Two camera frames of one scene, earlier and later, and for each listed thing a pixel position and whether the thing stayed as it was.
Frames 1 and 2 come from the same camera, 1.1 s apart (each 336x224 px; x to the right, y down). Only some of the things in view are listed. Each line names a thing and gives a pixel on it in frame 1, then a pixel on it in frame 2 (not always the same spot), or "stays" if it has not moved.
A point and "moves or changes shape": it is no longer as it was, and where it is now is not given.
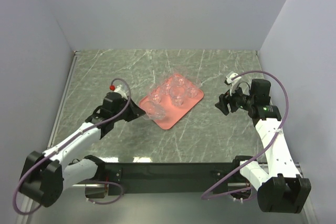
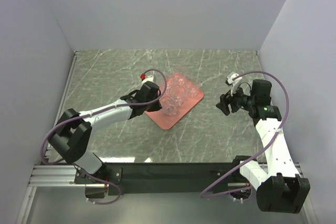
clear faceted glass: x=177 y=94 stays
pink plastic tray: x=169 y=102 stays
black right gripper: x=224 y=99 stays
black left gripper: x=135 y=111 -> x=156 y=107
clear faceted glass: x=154 y=109 moves or changes shape
